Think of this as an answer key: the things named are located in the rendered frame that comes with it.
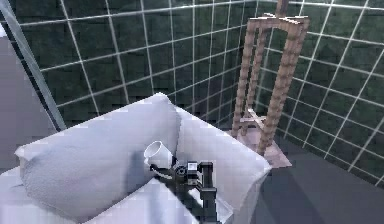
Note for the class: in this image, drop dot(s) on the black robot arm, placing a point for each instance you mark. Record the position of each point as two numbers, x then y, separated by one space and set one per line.
208 200

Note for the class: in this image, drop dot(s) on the white cup container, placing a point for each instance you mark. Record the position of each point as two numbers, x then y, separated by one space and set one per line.
158 154

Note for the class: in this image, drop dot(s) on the large white pillow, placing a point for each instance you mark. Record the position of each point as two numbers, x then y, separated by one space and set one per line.
90 156

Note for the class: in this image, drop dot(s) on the brown wooden frame stand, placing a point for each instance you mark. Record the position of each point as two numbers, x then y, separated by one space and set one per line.
283 83

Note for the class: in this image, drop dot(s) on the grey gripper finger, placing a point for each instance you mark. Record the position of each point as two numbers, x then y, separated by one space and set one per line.
161 171

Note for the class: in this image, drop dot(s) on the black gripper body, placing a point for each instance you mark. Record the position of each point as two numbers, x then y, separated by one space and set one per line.
180 171

